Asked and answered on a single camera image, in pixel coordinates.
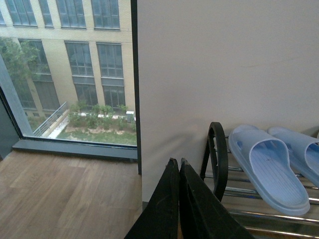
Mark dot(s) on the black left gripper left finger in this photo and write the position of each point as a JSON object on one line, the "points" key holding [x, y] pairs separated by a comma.
{"points": [[159, 219]]}

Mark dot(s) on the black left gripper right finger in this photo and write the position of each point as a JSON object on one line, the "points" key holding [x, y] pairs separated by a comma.
{"points": [[202, 216]]}

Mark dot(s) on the light blue slipper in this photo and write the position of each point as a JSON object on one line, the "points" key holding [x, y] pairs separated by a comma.
{"points": [[265, 160], [303, 151]]}

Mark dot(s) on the black metal shoe rack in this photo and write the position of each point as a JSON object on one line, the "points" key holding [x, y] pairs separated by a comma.
{"points": [[232, 187]]}

